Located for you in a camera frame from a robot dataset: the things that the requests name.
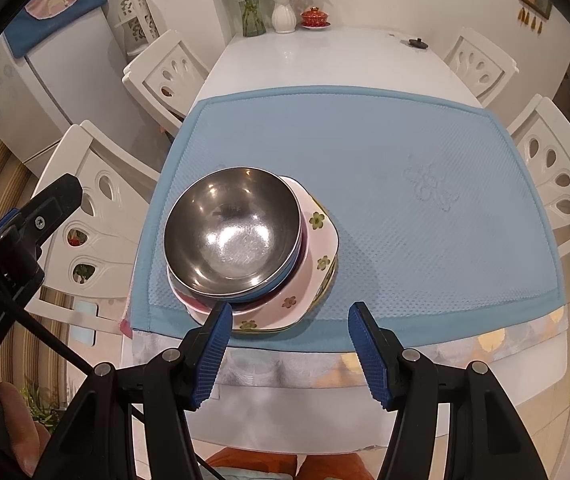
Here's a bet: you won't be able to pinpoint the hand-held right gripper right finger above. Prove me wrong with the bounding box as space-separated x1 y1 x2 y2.
347 301 540 480

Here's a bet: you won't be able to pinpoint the red lidded teacup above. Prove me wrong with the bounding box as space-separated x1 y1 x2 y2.
300 6 332 29

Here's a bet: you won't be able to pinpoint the person's left hand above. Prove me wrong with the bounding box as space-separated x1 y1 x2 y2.
0 381 53 478

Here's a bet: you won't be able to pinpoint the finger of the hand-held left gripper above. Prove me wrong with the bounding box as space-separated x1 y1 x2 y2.
17 174 84 252

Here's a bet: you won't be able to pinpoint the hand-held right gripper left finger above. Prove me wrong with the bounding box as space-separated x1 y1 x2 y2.
32 301 234 480

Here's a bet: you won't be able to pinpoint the white refrigerator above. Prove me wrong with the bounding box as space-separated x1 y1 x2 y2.
0 7 138 176

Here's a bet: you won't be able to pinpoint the green potted plant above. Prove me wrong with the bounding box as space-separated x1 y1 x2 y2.
19 377 73 433

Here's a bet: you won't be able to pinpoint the light blue table mat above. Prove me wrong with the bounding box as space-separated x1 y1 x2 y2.
130 87 564 350

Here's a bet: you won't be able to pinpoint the blue steel bowl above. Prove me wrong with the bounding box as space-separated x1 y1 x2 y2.
164 166 303 297

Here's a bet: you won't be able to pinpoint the yellow hanging tassels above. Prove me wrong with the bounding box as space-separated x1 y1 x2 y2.
516 7 548 34

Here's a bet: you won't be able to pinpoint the tan rimmed plate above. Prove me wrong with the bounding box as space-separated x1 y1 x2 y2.
230 195 342 335

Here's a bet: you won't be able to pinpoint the pink dotted bowl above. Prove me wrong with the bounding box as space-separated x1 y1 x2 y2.
167 176 316 317

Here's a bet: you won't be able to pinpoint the white floral plate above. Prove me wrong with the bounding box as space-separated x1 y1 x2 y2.
185 176 340 332

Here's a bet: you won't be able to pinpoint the orange cushion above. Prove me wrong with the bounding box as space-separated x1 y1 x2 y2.
205 447 370 480

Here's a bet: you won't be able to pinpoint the magenta steel bowl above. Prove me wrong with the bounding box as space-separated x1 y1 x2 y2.
175 210 312 307

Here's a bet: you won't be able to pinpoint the white ornate shelf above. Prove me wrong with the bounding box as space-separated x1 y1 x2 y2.
112 0 160 56

